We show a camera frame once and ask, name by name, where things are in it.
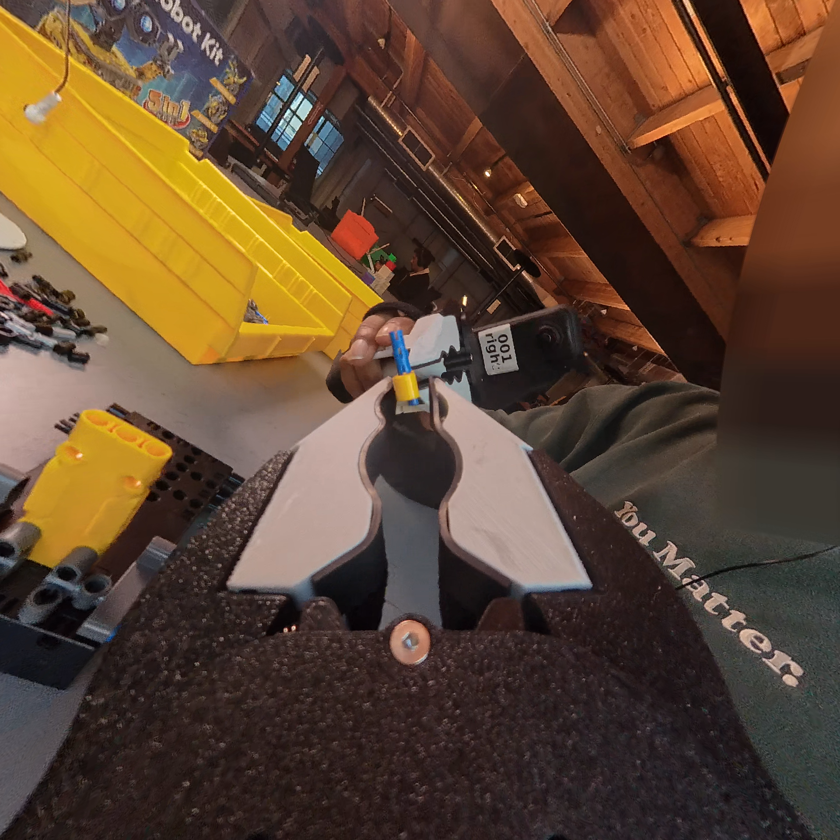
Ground person's right hand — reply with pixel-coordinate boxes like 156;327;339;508
326;302;422;403

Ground orange plastic crate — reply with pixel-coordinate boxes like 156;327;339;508
330;210;379;261

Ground pile of lego pins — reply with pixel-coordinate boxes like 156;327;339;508
0;248;109;365

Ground black lego base assembly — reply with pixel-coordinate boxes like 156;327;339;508
0;402;244;690

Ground robot kit box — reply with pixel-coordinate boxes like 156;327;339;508
33;0;255;161

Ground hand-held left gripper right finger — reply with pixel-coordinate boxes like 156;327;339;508
428;379;595;597

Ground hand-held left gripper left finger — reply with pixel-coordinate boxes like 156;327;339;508
226;377;395;598

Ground blue lego pin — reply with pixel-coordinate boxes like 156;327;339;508
388;330;414;395

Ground person's right forearm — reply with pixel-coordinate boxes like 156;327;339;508
486;381;723;475

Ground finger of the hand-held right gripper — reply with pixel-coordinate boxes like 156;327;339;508
373;314;462;368
420;364;475;403

